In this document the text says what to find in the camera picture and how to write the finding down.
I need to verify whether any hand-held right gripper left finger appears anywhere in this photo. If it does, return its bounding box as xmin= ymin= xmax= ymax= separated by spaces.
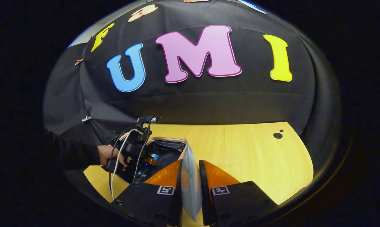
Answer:
xmin=111 ymin=159 xmax=183 ymax=227

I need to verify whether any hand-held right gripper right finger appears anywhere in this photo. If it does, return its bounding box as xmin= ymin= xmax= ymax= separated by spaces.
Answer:
xmin=199 ymin=160 xmax=279 ymax=227

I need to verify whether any blue skin care bottle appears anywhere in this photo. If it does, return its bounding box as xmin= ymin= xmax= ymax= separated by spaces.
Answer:
xmin=136 ymin=153 xmax=159 ymax=178

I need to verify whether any silver skin care sachet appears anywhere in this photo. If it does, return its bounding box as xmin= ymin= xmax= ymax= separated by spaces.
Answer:
xmin=181 ymin=138 xmax=204 ymax=222

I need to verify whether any pink suitcase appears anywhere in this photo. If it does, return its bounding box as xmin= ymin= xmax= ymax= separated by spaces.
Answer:
xmin=113 ymin=132 xmax=188 ymax=185

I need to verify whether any black backdrop cloth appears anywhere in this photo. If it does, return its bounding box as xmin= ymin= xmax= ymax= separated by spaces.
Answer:
xmin=43 ymin=0 xmax=342 ymax=171

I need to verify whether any white cable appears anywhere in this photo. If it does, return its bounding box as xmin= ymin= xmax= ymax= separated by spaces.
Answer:
xmin=110 ymin=128 xmax=141 ymax=201

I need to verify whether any black cable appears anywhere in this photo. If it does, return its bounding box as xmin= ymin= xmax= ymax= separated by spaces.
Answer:
xmin=108 ymin=121 xmax=153 ymax=196

